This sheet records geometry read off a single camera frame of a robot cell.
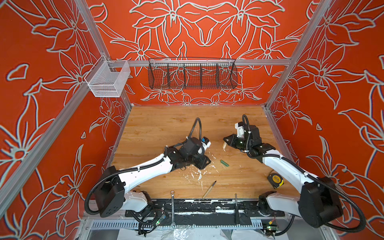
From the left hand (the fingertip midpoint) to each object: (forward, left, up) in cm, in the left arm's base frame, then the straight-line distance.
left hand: (208, 157), depth 76 cm
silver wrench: (-27, +16, -16) cm, 36 cm away
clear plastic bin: (+43, +66, +16) cm, 80 cm away
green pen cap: (+3, -11, -14) cm, 18 cm away
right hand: (+12, -8, 0) cm, 14 cm away
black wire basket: (+53, +11, +16) cm, 56 cm away
